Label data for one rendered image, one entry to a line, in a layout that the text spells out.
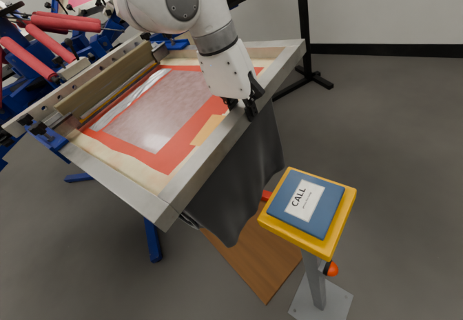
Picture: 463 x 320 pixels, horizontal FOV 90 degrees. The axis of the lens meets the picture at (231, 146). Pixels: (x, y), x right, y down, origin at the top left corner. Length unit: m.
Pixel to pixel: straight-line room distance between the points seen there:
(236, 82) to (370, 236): 1.19
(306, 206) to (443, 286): 1.10
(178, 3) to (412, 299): 1.37
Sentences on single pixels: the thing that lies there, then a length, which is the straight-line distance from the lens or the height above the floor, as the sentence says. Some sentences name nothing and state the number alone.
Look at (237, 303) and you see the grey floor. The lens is 1.41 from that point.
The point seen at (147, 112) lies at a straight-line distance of 0.77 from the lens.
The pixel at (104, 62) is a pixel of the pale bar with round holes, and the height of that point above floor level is 1.04.
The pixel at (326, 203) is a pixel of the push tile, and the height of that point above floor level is 0.97.
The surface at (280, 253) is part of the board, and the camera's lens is 1.40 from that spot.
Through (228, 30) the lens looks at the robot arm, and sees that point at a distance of 0.42.
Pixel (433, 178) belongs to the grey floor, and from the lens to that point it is 1.72.
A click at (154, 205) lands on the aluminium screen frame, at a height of 1.04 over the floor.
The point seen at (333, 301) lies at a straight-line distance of 1.35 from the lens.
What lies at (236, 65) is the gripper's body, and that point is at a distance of 0.42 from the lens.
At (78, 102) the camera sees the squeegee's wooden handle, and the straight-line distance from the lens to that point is 0.92.
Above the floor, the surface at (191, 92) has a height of 0.99.
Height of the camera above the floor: 1.34
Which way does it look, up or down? 44 degrees down
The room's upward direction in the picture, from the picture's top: 24 degrees counter-clockwise
